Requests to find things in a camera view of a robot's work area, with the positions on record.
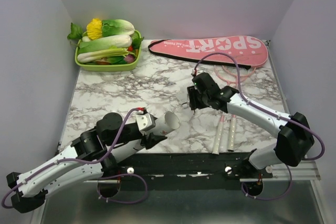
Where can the toy napa cabbage top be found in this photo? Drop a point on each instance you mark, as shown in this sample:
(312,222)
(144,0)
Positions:
(111,27)

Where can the green toy leaf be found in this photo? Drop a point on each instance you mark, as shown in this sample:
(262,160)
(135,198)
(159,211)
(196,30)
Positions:
(75,34)

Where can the aluminium frame rail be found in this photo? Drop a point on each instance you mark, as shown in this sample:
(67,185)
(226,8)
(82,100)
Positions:
(306,170)

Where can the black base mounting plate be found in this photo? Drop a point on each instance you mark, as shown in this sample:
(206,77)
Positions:
(164,171)

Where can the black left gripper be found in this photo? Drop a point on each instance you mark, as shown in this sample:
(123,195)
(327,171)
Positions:
(153,140)

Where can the white shuttlecock tube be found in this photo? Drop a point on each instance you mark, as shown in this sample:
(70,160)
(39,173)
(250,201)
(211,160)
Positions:
(169,122)

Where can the yellow toy flower vegetable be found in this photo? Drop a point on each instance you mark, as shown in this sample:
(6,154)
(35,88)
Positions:
(94,29)

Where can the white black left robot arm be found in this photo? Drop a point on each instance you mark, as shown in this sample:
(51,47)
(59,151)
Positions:
(95,154)

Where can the pink badminton racket left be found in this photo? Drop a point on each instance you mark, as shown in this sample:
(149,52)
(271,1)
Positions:
(224,96)

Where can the toy napa cabbage middle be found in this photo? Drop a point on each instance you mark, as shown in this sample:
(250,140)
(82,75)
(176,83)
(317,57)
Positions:
(116,41)

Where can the toy bok choy front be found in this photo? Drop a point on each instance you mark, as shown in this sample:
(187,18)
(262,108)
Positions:
(96,55)

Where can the pink badminton racket right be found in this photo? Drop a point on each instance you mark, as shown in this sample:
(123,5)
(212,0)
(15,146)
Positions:
(230,77)

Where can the green plastic basket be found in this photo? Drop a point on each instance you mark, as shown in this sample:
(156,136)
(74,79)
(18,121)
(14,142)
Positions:
(118,63)

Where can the pink racket bag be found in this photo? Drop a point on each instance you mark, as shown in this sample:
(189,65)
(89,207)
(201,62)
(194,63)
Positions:
(248,51)

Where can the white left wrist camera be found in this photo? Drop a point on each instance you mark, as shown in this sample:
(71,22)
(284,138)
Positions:
(145,122)

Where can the pink badminton racket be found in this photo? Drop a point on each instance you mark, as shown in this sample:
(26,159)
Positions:
(224,96)
(230,77)

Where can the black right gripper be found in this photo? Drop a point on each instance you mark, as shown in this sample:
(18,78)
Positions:
(192,92)

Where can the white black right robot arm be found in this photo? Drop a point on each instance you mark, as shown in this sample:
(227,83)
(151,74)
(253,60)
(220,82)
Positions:
(292,132)

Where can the white shuttlecock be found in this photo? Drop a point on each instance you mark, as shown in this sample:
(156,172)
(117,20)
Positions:
(183,100)

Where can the toy napa cabbage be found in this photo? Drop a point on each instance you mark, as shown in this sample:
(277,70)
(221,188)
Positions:
(116,41)
(111,27)

